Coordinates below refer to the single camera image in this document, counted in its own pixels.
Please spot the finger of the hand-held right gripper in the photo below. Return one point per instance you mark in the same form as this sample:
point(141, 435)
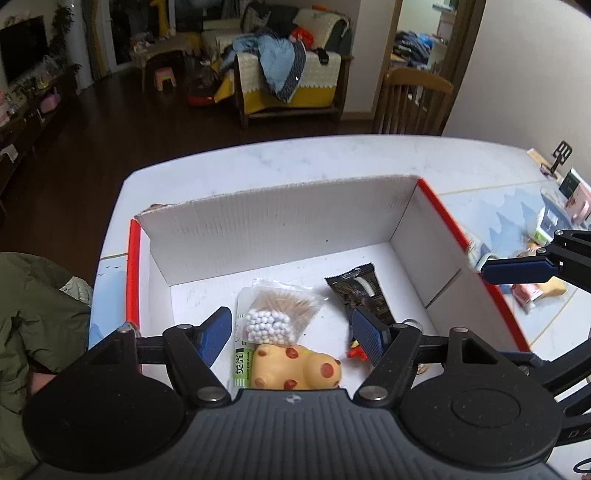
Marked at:
point(517, 272)
point(568, 374)

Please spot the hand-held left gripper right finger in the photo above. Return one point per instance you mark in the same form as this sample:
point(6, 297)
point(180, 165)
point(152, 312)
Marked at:
point(369, 334)

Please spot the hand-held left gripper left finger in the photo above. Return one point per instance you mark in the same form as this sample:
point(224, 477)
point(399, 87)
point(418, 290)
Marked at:
point(217, 333)

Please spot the green correction tape dispenser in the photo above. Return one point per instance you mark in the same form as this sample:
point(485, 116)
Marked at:
point(488, 258)

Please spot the bread slice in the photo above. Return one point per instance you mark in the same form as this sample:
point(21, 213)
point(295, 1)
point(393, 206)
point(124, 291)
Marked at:
point(554, 287)

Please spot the white green marker pen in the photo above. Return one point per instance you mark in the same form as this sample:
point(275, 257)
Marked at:
point(242, 364)

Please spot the black sachet packet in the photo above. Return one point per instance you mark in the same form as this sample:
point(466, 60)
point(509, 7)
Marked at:
point(355, 290)

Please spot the cotton swab bag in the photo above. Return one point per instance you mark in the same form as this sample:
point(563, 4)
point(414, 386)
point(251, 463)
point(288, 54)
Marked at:
point(272, 318)

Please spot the yellow spotted squishy toy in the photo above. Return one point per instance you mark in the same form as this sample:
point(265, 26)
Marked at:
point(286, 369)

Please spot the red cardboard box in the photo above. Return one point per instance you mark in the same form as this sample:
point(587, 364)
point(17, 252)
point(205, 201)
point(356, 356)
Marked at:
point(277, 230)

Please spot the small pink tube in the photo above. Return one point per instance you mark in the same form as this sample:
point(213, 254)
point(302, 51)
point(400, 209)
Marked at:
point(526, 293)

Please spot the wet wipes pack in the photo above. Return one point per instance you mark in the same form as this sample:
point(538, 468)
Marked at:
point(549, 222)

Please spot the pink mug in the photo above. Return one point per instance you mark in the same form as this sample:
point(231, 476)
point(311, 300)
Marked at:
point(581, 203)

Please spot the dark green box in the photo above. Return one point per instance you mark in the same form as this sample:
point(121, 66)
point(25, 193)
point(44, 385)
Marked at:
point(570, 182)

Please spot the beige card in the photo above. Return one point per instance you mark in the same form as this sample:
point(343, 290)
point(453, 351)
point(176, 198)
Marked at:
point(538, 157)

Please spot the black phone stand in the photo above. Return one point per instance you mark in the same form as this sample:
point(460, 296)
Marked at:
point(564, 150)

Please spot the green jacket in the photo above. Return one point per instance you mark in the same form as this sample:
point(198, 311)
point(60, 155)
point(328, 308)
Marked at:
point(37, 300)

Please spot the wooden chair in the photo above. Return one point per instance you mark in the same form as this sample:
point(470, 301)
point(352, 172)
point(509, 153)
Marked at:
point(415, 81)

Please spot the red floor object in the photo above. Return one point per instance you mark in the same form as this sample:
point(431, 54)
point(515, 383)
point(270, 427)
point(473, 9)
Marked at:
point(201, 99)

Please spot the pile of dark clothes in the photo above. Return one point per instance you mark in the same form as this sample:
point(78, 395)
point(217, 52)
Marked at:
point(415, 46)

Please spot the pink stool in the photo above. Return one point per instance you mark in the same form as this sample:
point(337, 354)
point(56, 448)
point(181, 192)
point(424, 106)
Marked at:
point(164, 74)

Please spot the sofa with cream yellow cover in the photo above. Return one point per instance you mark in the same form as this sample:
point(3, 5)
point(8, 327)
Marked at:
point(314, 74)

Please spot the pile of blue clothes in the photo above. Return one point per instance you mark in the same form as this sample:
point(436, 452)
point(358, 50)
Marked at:
point(277, 64)

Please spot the dark wooden tv cabinet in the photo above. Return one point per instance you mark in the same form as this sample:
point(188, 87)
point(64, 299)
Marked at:
point(27, 124)

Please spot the pink handbag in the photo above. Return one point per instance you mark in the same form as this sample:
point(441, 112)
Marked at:
point(48, 99)

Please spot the coffee table with cloth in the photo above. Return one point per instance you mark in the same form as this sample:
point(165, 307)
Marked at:
point(161, 46)

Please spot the orange bag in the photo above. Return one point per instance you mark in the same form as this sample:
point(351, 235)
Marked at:
point(302, 34)

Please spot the yellow giraffe toy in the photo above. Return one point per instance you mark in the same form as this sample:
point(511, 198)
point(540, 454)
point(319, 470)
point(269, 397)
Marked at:
point(161, 18)

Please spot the green potted plant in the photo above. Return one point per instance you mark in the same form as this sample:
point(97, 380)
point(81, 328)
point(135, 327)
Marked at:
point(64, 27)

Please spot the television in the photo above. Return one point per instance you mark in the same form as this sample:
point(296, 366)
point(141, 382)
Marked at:
point(21, 50)

